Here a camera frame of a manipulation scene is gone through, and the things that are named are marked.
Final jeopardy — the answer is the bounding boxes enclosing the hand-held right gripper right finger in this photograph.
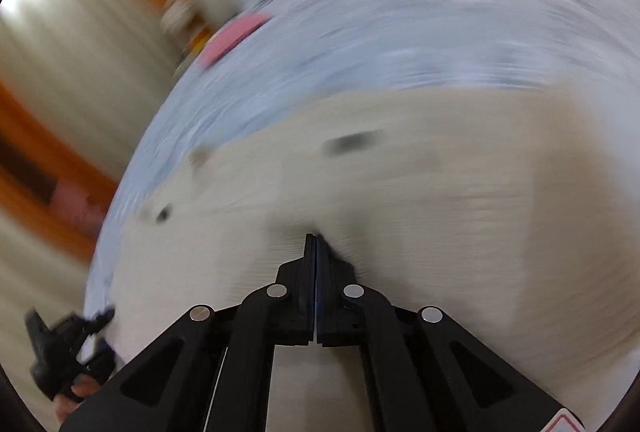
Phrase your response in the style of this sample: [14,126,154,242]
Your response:
[316,235,587,432]

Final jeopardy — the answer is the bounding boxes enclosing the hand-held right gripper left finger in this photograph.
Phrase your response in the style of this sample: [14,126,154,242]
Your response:
[59,233,318,432]

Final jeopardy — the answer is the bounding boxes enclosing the beige small garment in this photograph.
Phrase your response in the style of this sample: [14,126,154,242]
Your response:
[102,85,637,432]

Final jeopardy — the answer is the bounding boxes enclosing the person's left hand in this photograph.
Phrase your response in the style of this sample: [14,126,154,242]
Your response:
[54,374,103,425]

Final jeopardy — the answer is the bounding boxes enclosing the pink cloth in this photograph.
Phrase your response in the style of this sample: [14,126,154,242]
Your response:
[198,11,273,68]

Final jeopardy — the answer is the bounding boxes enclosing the light blue patterned bedsheet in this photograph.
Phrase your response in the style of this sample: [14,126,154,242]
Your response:
[82,0,640,363]

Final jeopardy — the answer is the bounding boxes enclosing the white curtain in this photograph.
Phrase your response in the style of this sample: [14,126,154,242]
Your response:
[0,0,183,178]

